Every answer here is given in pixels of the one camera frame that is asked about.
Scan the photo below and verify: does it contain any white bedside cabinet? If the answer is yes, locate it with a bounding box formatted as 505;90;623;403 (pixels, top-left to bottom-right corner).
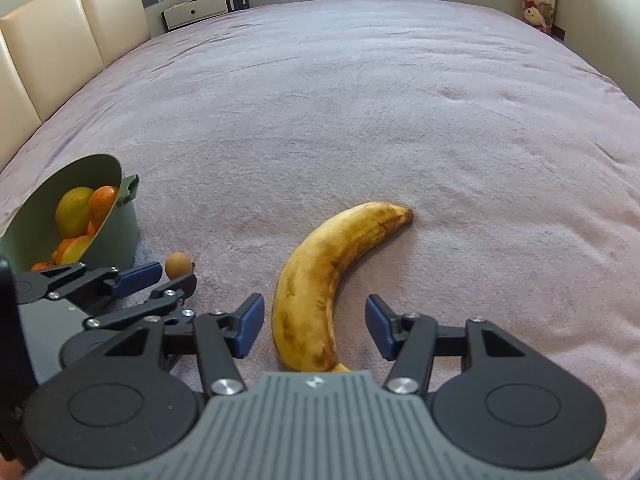
161;0;227;31

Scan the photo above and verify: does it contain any cream padded headboard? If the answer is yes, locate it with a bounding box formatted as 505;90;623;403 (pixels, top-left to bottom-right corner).
0;0;152;171

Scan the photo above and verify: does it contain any green plastic colander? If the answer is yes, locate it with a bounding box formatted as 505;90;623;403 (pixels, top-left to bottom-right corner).
0;154;140;273

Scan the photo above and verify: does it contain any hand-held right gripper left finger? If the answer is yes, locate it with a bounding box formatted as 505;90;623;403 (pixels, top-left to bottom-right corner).
104;293;266;396

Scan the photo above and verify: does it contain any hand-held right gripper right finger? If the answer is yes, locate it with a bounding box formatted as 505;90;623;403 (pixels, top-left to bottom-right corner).
365;294;531;395

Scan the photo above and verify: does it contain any large green pomelo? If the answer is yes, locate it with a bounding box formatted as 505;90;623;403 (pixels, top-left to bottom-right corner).
55;186;96;239

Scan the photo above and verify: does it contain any brown longan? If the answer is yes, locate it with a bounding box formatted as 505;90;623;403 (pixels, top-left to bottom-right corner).
165;252;194;279

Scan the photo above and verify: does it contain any yellow-green apple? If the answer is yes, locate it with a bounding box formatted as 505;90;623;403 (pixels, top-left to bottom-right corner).
61;234;96;266

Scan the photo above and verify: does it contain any spotted yellow banana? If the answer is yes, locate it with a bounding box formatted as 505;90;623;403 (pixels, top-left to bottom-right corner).
271;201;415;373

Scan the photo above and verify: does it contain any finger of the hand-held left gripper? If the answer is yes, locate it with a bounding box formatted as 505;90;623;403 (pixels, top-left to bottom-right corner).
84;274;197;332
15;261;163;306

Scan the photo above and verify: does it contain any pink blanket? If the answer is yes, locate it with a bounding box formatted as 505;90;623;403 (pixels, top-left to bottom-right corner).
0;0;640;480

